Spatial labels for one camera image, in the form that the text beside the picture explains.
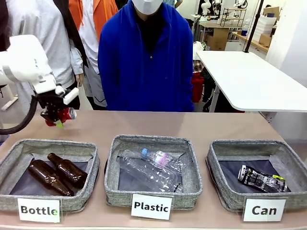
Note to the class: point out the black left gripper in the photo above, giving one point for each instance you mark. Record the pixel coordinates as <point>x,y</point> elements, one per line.
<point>50,101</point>

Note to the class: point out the crushed red soda can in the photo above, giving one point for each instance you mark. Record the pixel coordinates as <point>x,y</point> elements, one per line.
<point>67,114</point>

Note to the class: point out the brown glass bottle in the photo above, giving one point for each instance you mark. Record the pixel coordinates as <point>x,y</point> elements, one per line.
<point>45,176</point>
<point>69,171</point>

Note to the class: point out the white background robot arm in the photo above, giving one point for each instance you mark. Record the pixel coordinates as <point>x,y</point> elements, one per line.
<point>206,7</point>

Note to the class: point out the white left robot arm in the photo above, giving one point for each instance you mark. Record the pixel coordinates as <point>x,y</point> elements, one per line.
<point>24,57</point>

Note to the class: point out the grey sleeved left forearm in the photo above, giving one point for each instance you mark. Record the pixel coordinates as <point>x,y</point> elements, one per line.
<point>76,62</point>

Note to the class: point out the grey fabric bottle basket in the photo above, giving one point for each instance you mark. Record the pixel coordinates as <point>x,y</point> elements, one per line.
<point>14,196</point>

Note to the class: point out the grey fabric plastic basket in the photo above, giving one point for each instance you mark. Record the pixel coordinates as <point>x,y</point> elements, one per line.
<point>115,198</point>

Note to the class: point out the grey fabric can basket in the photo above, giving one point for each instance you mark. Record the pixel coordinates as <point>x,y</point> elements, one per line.
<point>216,198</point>

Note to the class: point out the crushed black drink can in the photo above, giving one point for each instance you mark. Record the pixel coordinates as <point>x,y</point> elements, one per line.
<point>261,179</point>

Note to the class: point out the white Can label sign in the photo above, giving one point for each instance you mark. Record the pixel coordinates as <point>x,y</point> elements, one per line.
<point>263,210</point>

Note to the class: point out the grey shirt person's left hand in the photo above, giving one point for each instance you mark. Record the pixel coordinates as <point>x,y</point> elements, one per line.
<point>80,80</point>

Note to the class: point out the white desk leg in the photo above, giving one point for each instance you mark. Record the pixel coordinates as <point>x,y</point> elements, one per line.
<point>10,98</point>

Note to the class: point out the person in orange jacket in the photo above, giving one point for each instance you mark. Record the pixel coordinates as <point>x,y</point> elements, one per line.
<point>90,36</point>

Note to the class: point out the white Bottle label sign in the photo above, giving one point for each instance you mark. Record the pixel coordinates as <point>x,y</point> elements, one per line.
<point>39,210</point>

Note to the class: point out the person in blue jacket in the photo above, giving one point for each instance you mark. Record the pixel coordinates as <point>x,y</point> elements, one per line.
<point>144,79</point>

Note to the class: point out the large clear plastic bottle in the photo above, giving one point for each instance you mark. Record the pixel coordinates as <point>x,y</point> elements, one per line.
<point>144,172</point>

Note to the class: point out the clear bottle with blue cap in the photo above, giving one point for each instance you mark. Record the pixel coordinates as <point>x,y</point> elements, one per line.
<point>158,157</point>

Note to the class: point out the white Plastic label sign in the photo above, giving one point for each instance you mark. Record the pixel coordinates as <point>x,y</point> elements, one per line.
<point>151,207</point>

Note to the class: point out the red bag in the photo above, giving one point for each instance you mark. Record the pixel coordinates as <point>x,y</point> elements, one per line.
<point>197,86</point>

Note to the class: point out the large cardboard box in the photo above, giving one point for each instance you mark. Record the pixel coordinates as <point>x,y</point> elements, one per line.
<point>219,39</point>

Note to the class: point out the white side table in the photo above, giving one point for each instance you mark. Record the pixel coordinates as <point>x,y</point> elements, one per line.
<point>244,79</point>

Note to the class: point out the wooden workbench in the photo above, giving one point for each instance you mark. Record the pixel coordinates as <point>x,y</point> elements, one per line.
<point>251,42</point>

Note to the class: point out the black vertical pole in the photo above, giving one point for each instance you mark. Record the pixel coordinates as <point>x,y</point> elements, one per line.
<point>253,24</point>

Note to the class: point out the small cardboard box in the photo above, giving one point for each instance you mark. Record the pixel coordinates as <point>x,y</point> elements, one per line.
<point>265,40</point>

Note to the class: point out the stack of white bins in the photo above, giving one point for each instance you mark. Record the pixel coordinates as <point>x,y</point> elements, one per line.
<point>263,25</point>

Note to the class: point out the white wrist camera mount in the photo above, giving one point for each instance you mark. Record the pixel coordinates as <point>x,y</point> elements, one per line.
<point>71,95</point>

